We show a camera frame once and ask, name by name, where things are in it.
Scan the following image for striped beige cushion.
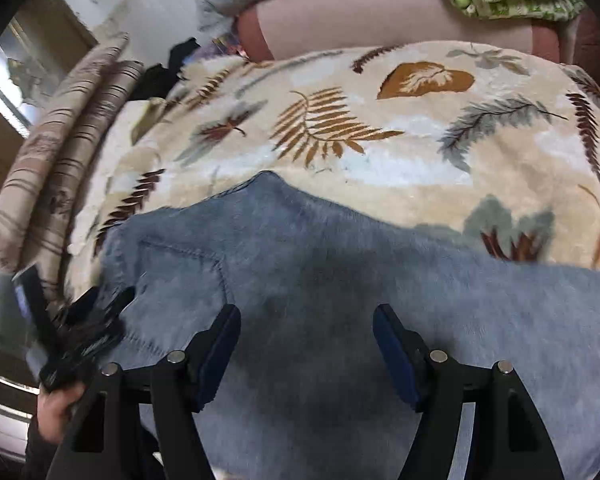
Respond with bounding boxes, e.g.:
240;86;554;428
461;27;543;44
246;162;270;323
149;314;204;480
0;32;131;271
27;60;146;303

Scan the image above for metal window frame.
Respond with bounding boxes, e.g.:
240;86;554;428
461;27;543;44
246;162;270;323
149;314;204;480
0;15;38;133

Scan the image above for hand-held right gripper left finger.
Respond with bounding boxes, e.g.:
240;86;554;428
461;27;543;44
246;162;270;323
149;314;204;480
45;304;242;480

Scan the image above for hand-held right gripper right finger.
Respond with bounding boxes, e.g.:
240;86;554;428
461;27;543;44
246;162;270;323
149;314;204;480
372;304;566;480

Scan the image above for black cloth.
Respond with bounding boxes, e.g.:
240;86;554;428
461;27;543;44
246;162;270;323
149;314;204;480
130;37;201;102

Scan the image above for pink pillow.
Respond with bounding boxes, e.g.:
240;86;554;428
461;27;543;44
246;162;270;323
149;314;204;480
235;0;563;61

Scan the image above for person's left forearm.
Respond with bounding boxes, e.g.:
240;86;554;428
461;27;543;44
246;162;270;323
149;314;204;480
21;412;63;480

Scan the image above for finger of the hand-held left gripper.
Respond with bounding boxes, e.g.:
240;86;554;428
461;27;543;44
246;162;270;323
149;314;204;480
77;285;137;341

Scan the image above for leaf printed blanket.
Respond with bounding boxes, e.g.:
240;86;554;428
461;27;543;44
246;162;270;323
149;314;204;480
65;42;600;311

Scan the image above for person's left hand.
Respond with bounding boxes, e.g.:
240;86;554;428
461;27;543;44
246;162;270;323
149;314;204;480
36;382;83;446

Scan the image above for colourful printed cloth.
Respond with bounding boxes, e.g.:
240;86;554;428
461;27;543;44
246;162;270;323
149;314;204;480
200;32;247;59

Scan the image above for blue denim pants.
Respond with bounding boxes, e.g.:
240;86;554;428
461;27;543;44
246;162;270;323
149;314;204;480
97;170;600;480

